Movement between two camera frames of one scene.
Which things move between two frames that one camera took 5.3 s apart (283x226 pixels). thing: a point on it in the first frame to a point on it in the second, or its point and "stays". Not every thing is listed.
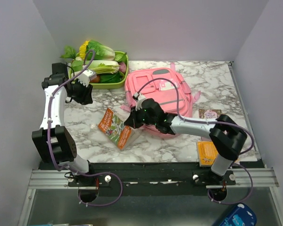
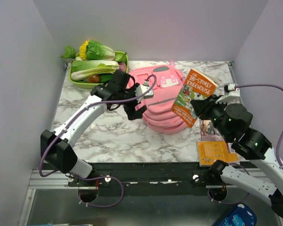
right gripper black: [130, 122] to [200, 105]
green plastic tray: [104, 85] stays
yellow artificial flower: [82, 49] stays
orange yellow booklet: [207, 153] stays
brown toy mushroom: [96, 80] stays
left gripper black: [86, 97] to [133, 114]
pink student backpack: [162, 90] stays
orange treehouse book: [125, 137] to [196, 85]
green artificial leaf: [70, 52] stays
